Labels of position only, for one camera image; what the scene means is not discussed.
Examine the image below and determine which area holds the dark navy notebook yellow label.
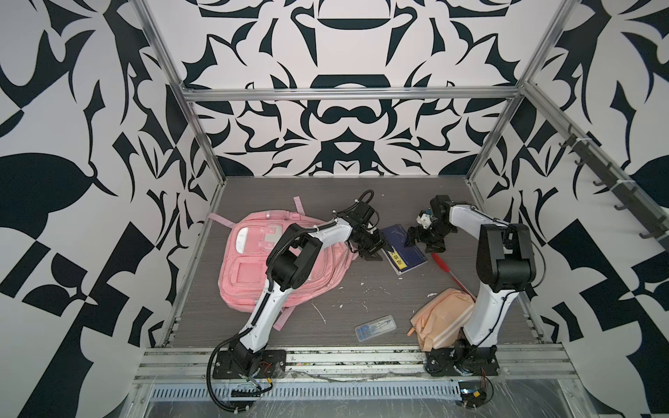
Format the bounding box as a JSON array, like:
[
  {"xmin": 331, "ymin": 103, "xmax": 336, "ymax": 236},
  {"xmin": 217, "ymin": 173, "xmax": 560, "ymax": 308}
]
[{"xmin": 381, "ymin": 224, "xmax": 427, "ymax": 276}]

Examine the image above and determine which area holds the pink school backpack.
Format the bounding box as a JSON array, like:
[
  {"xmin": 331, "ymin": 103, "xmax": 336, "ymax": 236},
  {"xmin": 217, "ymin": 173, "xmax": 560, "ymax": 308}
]
[{"xmin": 207, "ymin": 195, "xmax": 362, "ymax": 331}]

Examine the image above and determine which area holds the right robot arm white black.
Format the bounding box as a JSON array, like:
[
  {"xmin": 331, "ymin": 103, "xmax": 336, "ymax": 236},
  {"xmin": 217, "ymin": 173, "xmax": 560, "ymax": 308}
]
[{"xmin": 405, "ymin": 195, "xmax": 537, "ymax": 348}]

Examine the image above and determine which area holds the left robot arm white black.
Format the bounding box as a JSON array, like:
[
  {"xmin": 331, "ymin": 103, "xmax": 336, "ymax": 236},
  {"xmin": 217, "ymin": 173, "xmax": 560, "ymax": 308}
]
[{"xmin": 214, "ymin": 190, "xmax": 388, "ymax": 369}]

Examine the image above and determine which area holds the peach pink pencil case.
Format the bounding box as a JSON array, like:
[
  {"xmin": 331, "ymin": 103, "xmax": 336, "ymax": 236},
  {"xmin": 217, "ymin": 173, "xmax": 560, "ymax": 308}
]
[{"xmin": 407, "ymin": 288, "xmax": 475, "ymax": 352}]

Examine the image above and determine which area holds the clear plastic ruler case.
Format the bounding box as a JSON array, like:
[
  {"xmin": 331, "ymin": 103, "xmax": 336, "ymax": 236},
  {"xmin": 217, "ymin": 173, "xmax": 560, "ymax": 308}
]
[{"xmin": 355, "ymin": 315, "xmax": 397, "ymax": 342}]

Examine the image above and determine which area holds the red pen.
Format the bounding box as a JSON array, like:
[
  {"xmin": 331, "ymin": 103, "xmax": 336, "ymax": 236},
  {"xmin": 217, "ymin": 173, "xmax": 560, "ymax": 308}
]
[{"xmin": 431, "ymin": 254, "xmax": 477, "ymax": 301}]

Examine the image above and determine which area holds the small circuit board front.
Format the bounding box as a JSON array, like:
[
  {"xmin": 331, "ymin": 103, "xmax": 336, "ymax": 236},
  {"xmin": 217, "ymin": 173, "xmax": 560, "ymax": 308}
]
[{"xmin": 456, "ymin": 379, "xmax": 495, "ymax": 409}]

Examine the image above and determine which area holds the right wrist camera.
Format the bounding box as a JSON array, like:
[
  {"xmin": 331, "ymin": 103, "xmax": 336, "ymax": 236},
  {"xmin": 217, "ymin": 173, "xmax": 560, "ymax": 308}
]
[{"xmin": 416, "ymin": 209, "xmax": 437, "ymax": 230}]

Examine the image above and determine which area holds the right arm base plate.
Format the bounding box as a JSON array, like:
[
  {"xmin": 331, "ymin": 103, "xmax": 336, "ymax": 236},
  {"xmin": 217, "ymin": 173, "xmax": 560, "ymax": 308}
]
[{"xmin": 424, "ymin": 346, "xmax": 499, "ymax": 377}]

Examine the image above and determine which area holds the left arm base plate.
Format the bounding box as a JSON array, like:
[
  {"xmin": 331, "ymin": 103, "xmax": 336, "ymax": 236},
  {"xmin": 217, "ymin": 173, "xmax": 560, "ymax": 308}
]
[{"xmin": 212, "ymin": 350, "xmax": 287, "ymax": 380}]

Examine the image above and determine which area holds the black corrugated cable left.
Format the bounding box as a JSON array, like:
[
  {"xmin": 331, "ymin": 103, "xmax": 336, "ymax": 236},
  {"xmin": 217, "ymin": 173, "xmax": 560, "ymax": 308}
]
[{"xmin": 205, "ymin": 341, "xmax": 274, "ymax": 414}]

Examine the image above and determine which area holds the aluminium frame crossbar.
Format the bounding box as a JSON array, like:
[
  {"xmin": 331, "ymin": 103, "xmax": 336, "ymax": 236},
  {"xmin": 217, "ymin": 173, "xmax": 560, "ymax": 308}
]
[{"xmin": 182, "ymin": 86, "xmax": 518, "ymax": 102}]

